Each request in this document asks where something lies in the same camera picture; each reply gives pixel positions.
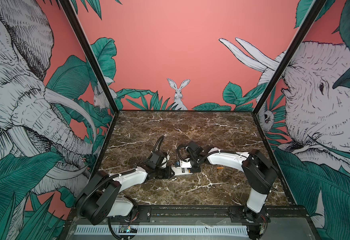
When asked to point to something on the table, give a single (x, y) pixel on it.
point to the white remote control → (183, 169)
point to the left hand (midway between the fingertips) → (174, 172)
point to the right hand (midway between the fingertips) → (186, 164)
